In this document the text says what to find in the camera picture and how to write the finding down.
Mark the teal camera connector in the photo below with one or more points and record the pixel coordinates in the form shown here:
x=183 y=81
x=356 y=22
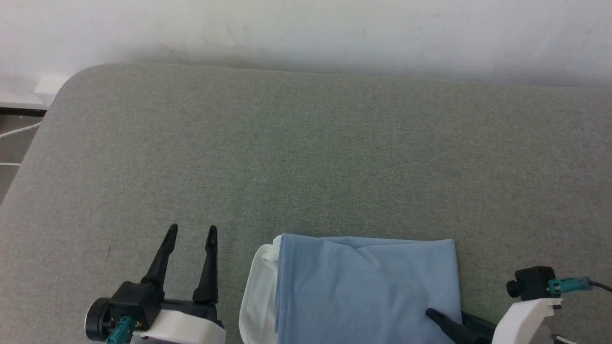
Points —
x=569 y=285
x=119 y=332

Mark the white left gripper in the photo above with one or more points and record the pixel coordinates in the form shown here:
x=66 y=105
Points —
x=186 y=327

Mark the white wall box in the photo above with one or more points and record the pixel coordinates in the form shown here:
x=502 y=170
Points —
x=50 y=84

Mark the light blue garment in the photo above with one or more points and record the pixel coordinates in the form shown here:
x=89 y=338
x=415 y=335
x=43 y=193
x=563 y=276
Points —
x=363 y=286

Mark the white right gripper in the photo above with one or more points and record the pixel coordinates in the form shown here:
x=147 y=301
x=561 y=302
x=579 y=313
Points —
x=519 y=325

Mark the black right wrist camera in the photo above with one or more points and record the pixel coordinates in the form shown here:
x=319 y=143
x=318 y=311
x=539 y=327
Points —
x=530 y=282

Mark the teal left camera connector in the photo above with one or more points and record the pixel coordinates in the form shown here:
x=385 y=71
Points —
x=119 y=332

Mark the black round left gripper motor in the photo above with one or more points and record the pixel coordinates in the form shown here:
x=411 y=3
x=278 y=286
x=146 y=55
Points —
x=95 y=320

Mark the grey fabric sofa cushion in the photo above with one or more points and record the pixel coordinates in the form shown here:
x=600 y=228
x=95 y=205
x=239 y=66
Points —
x=306 y=157

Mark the teal right camera connector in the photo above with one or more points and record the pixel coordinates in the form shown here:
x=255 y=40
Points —
x=569 y=285

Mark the white fabric piece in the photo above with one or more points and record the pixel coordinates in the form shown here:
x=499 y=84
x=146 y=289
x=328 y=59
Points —
x=258 y=296

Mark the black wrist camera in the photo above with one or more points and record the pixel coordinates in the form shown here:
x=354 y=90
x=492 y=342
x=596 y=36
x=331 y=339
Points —
x=134 y=298
x=530 y=282

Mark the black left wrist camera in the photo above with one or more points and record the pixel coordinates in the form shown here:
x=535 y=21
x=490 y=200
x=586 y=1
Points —
x=134 y=298

